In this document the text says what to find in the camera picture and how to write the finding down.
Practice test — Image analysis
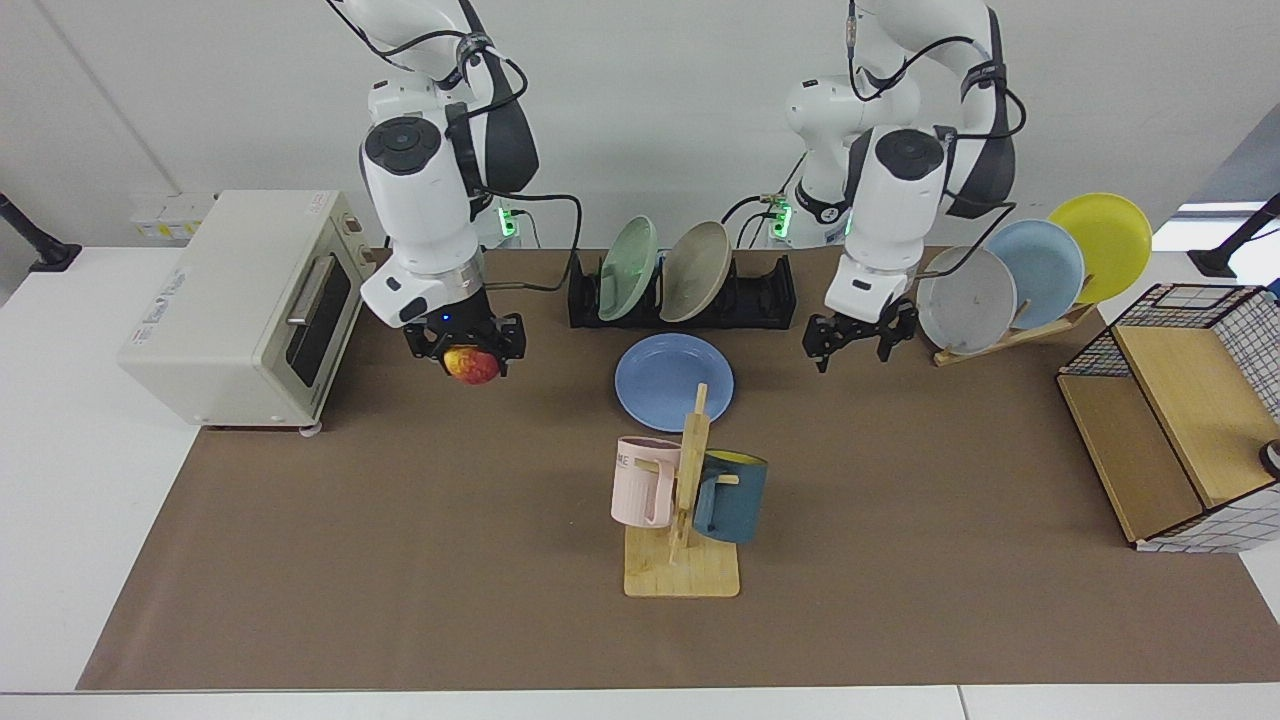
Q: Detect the black dish rack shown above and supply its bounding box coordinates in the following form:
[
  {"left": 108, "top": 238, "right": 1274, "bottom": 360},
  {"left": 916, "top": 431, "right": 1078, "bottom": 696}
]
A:
[{"left": 568, "top": 250, "right": 799, "bottom": 331}]

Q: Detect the brown table cloth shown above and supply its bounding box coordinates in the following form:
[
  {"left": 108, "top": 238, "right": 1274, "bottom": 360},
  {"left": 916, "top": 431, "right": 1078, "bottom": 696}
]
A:
[{"left": 77, "top": 247, "right": 1280, "bottom": 691}]

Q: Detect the light blue plate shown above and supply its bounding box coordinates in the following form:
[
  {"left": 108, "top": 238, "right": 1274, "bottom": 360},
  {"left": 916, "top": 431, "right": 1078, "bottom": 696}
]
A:
[{"left": 985, "top": 218, "right": 1086, "bottom": 331}]

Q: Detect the pale toaster oven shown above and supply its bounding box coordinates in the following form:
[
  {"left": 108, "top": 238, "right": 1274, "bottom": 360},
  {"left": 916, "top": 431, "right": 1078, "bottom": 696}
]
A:
[{"left": 118, "top": 190, "right": 379, "bottom": 433}]

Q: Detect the red yellow apple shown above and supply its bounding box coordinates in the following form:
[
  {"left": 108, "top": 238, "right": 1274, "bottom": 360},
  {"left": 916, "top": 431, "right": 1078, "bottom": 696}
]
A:
[{"left": 445, "top": 345, "right": 501, "bottom": 386}]

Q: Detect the yellow plate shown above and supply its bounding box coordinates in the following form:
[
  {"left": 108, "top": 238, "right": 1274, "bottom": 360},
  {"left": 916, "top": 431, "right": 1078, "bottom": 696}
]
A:
[{"left": 1047, "top": 192, "right": 1154, "bottom": 305}]

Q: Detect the dark blue cup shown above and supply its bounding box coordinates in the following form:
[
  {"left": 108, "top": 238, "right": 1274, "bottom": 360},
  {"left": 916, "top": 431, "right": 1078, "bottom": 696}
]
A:
[{"left": 692, "top": 449, "right": 769, "bottom": 545}]

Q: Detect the wooden plate rack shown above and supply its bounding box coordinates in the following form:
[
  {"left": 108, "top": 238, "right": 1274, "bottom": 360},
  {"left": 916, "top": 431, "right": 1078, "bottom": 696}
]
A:
[{"left": 903, "top": 300, "right": 1098, "bottom": 367}]

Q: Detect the pink cup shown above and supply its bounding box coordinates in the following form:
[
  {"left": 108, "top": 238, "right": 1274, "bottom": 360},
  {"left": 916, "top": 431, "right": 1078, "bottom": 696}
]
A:
[{"left": 611, "top": 436, "right": 683, "bottom": 528}]

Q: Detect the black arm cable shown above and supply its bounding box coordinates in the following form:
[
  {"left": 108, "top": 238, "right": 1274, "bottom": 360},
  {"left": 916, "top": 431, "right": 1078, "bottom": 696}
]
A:
[
  {"left": 325, "top": 0, "right": 584, "bottom": 294},
  {"left": 845, "top": 0, "right": 1028, "bottom": 279}
]

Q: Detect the wooden cup stand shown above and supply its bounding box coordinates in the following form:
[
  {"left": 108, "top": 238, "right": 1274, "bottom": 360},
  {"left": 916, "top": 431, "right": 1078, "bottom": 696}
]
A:
[{"left": 624, "top": 383, "right": 742, "bottom": 599}]

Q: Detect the black stand foot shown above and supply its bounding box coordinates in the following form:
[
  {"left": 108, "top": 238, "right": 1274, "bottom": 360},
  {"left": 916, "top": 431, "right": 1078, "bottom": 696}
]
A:
[
  {"left": 1187, "top": 193, "right": 1280, "bottom": 279},
  {"left": 0, "top": 192, "right": 83, "bottom": 273}
]

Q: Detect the white wall socket box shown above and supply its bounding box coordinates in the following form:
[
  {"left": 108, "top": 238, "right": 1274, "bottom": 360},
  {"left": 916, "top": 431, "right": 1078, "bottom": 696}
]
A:
[{"left": 130, "top": 193, "right": 216, "bottom": 241}]

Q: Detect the grey white plate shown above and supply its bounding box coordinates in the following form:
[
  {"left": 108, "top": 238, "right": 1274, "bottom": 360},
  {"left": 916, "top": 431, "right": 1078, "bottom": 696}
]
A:
[{"left": 916, "top": 246, "right": 1018, "bottom": 355}]

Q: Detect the wire basket with wooden floor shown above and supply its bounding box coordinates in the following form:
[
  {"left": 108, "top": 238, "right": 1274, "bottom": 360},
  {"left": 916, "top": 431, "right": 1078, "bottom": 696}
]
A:
[{"left": 1057, "top": 283, "right": 1280, "bottom": 554}]

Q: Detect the beige plate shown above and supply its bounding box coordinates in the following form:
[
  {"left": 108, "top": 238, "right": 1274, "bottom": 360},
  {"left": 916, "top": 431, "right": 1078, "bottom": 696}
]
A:
[{"left": 660, "top": 221, "right": 734, "bottom": 324}]

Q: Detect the pale green plate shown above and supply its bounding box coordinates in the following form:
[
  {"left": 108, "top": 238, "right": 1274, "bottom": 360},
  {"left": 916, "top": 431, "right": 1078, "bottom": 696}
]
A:
[{"left": 597, "top": 216, "right": 661, "bottom": 323}]

